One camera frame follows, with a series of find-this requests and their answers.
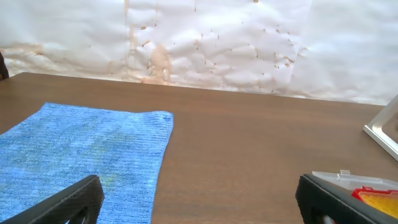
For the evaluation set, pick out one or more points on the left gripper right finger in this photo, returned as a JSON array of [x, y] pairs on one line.
[[323, 199]]

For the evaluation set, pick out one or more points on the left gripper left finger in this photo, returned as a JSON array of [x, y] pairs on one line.
[[77, 199]]

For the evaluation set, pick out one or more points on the blue cloth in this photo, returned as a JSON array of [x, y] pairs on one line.
[[77, 146]]

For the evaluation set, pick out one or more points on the red and yellow tip box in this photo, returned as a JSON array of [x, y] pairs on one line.
[[381, 202]]

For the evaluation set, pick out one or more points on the white and blue stand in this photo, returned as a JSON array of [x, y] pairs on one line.
[[377, 132]]

